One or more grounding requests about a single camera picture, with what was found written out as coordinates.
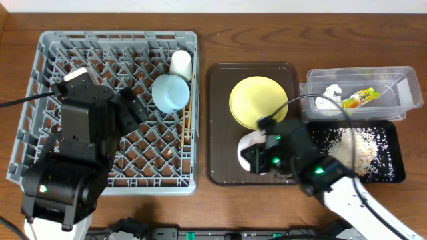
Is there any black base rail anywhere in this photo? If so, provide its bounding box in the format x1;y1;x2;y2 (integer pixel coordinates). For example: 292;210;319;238
84;228;320;240

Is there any white bowl with food residue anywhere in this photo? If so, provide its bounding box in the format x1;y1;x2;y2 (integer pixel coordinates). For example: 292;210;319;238
237;130;266;172

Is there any black plastic bin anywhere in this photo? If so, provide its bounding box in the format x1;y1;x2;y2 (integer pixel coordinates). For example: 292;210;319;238
307;120;406;183

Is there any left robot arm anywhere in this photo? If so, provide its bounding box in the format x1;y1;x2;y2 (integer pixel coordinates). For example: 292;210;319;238
21;83;148;239

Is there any yellow plate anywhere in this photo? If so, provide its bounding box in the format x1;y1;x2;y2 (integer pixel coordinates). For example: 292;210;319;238
229;76;288;130

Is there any light blue bowl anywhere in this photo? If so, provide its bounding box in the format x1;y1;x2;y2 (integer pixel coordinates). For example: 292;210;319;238
151;74;190;113

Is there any pile of rice scraps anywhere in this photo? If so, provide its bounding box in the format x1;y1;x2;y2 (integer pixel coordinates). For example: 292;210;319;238
312;127;395;183

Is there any clear plastic bin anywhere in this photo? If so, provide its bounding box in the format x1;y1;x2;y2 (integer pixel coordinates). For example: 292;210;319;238
299;66;424;121

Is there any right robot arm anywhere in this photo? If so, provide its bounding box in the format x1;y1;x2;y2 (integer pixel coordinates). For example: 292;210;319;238
239;118;421;239

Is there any wooden chopstick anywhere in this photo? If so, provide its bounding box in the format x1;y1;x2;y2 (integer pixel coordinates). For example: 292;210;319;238
181;107;186;149
186;72;195;141

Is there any dark brown serving tray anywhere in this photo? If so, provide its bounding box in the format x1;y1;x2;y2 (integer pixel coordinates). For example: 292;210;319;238
207;62;300;186

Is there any grey plastic dishwasher rack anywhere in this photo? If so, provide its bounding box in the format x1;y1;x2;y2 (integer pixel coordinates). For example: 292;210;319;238
6;31;199;196

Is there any white cup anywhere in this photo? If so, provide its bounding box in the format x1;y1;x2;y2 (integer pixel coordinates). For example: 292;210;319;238
169;50;193;81

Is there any green yellow snack wrapper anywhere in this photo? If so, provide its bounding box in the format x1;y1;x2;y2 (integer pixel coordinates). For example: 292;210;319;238
342;87;381;109

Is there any white tissue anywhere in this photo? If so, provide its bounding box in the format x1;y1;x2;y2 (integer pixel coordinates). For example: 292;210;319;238
315;84;342;109

